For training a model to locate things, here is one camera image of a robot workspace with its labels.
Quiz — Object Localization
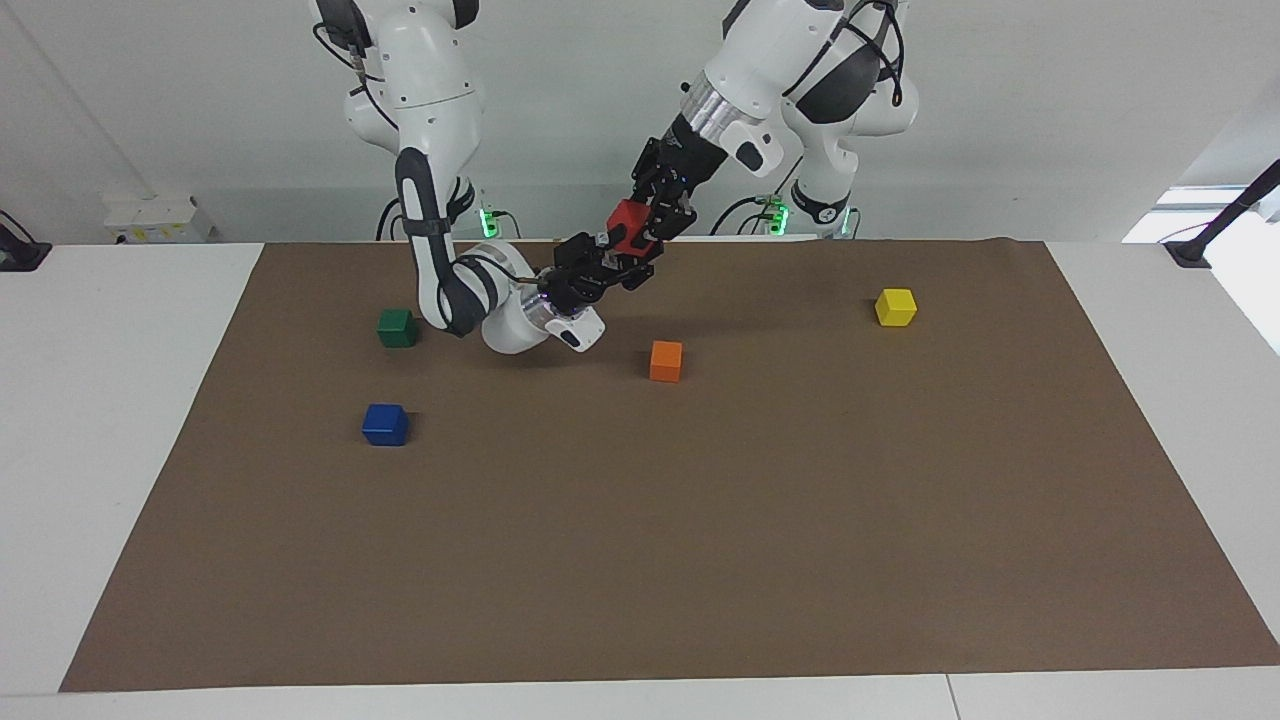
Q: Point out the brown table mat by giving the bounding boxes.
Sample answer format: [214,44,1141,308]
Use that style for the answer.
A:
[60,238,1280,693]

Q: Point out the red wooden block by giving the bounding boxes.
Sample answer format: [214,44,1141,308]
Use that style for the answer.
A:
[607,198,658,257]

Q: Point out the black base cable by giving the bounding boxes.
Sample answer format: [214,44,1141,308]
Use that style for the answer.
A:
[710,195,779,237]

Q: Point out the black table clamp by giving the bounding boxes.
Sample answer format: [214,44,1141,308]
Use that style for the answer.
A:
[0,210,53,273]

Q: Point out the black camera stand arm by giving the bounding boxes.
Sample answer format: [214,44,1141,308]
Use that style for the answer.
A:
[1165,160,1280,269]

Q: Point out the white wall power box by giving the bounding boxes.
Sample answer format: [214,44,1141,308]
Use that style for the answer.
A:
[103,195,214,244]

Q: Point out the blue wooden block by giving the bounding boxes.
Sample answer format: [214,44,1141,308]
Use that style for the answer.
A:
[362,403,409,447]

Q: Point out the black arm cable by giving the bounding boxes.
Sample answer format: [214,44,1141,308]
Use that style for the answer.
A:
[455,252,549,299]
[785,0,907,113]

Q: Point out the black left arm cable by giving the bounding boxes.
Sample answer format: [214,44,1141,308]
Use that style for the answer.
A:
[785,0,907,113]

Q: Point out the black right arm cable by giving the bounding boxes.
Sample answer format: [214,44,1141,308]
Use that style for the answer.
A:
[455,252,549,299]

